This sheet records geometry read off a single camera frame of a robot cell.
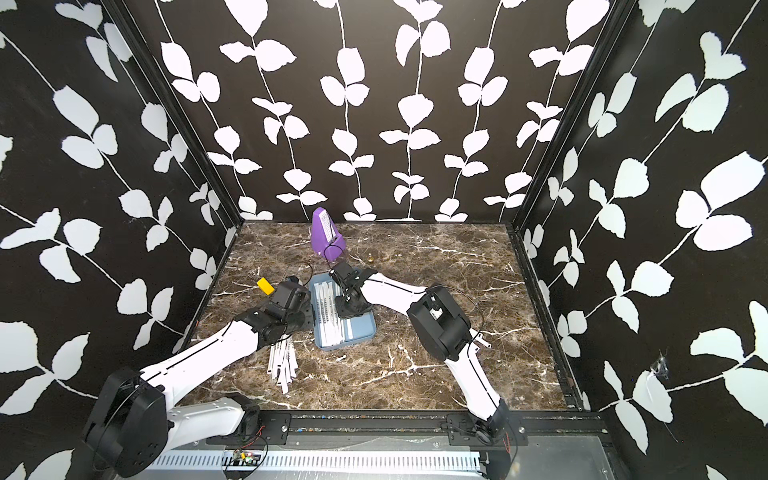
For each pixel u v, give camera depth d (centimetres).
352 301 72
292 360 86
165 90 83
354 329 90
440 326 55
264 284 100
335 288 101
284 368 84
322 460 70
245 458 71
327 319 93
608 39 73
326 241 105
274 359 86
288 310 66
